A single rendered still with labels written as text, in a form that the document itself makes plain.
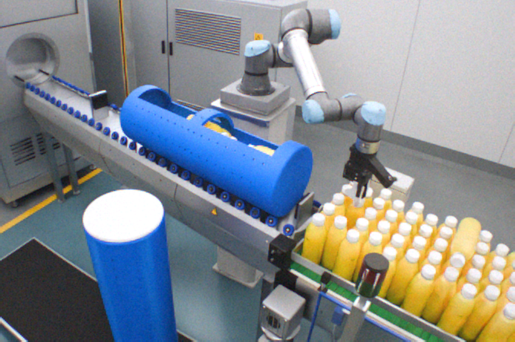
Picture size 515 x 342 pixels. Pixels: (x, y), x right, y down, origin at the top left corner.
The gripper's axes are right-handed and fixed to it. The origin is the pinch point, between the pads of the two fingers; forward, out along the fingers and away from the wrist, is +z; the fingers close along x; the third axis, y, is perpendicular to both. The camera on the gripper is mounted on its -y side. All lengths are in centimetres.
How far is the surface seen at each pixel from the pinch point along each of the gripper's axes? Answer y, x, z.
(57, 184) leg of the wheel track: 222, 13, 91
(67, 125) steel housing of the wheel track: 171, 16, 22
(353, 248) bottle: -6.6, 18.2, 4.5
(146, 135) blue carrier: 92, 17, 0
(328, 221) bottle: 6.2, 11.3, 5.0
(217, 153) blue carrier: 52, 15, -5
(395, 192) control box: -6.6, -20.6, 5.3
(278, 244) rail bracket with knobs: 16.1, 26.2, 10.6
